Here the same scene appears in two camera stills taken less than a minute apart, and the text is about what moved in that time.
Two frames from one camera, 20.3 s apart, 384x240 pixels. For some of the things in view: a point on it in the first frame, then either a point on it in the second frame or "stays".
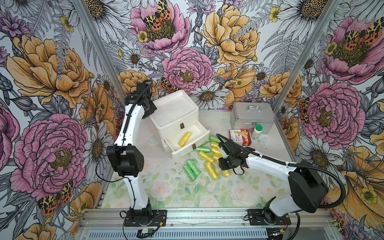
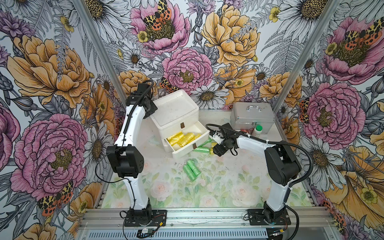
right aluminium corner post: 307,54 stays
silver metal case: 246,116 stays
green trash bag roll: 191,169 stays
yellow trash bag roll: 226,173 → 186,139
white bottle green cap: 257,131 stays
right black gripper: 223,167 → 219,151
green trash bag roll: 204,149 stays
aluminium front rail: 205,219 stays
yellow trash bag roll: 183,140 → 174,139
